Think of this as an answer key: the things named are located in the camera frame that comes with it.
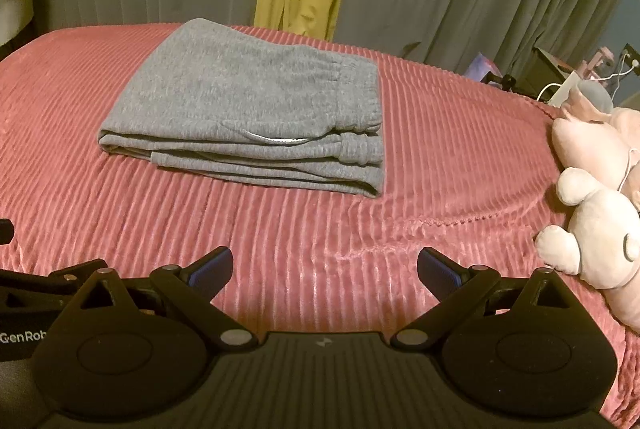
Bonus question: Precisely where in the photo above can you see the purple box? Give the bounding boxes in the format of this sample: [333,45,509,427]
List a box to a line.
[462,51,504,85]

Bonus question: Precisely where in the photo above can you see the white charging cable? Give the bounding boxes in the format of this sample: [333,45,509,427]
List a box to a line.
[537,58,640,102]

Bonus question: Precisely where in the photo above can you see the white plush toy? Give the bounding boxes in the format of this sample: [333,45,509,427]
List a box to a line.
[536,166,640,326]

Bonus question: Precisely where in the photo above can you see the pink plush toy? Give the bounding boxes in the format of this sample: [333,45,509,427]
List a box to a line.
[550,81,640,206]

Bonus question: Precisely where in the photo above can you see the grey sweat pants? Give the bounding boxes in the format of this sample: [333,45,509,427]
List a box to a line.
[97,18,386,199]

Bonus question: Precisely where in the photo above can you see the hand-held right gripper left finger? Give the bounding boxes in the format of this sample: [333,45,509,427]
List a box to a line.
[75,246,256,353]

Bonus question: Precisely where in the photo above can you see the black nightstand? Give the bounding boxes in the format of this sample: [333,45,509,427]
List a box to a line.
[520,45,586,102]

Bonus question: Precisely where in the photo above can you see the white box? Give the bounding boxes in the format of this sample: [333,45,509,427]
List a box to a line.
[547,75,585,108]

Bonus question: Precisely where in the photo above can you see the pink ribbed blanket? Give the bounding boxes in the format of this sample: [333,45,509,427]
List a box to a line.
[0,23,640,429]

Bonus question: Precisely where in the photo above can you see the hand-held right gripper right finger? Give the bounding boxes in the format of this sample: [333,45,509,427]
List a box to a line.
[390,246,572,353]

